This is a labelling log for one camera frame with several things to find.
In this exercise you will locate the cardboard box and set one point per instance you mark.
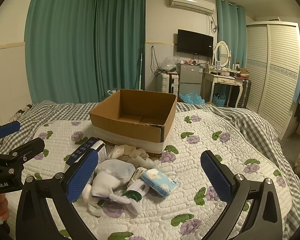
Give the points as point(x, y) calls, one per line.
point(130, 130)

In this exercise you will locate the white louvered wardrobe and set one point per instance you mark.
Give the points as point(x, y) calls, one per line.
point(277, 75)

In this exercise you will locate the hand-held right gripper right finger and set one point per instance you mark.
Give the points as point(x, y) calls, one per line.
point(216, 177)

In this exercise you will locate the blue plastic basket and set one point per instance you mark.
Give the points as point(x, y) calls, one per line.
point(218, 101)

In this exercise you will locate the light blue tissue pack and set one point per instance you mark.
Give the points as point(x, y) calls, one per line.
point(160, 182)

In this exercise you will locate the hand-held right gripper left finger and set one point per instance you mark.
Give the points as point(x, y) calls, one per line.
point(82, 173)

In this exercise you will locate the white dressing table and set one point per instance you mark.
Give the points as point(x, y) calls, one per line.
point(223, 80)

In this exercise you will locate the grey small fridge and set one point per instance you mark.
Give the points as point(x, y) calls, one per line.
point(190, 76)

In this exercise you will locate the pale blue white sock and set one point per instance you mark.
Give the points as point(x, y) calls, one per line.
point(115, 172)

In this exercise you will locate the oval vanity mirror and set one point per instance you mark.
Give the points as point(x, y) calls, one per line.
point(222, 53)

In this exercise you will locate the dark blue white packet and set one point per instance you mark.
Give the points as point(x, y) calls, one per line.
point(81, 150)

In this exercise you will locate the dark suitcase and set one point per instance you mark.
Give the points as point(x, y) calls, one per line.
point(244, 92)

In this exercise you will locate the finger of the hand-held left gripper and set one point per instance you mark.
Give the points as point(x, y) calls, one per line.
point(27, 148)
point(7, 129)

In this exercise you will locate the small brown box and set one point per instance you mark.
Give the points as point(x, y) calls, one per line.
point(243, 71)

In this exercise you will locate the black wall television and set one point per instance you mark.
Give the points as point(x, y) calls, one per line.
point(195, 42)

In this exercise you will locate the hanging blue garment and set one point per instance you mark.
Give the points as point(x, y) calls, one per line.
point(298, 80)

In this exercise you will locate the white mop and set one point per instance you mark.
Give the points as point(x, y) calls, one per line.
point(141, 65)

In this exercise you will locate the white suitcase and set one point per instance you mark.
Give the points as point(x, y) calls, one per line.
point(165, 83)

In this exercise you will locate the white cloth with green tag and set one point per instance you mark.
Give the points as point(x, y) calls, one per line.
point(137, 185)

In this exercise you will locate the brown patterned cloth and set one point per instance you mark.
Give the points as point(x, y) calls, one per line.
point(23, 108)

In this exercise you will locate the grey checkered bed sheet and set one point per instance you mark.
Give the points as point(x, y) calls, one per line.
point(52, 112)

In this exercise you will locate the clear plastic water jug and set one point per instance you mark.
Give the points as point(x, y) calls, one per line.
point(112, 92)

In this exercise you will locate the white floral quilt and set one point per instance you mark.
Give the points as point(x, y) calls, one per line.
point(202, 140)

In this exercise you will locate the green curtain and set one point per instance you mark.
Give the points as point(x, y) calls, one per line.
point(57, 42)
point(120, 42)
point(231, 30)

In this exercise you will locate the clear plastic bags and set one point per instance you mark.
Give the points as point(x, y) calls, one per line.
point(170, 63)

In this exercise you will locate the blue plastic bags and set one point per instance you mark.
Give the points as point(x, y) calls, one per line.
point(191, 97)

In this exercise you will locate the white air conditioner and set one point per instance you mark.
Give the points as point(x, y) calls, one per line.
point(192, 3)

